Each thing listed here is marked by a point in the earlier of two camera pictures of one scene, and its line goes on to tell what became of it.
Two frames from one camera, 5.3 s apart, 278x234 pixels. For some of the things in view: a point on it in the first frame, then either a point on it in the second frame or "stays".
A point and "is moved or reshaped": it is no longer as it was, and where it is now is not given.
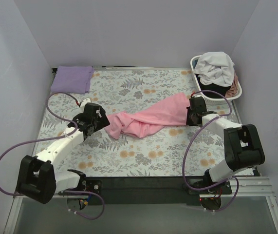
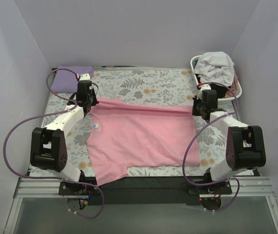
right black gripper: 190,118 → 197,109
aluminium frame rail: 255,187 stays
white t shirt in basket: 215,68 stays
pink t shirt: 171,111 is moved or reshaped
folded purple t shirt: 71,80 stays
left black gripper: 102,118 → 88,105
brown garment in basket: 232,91 stays
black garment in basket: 221,90 stays
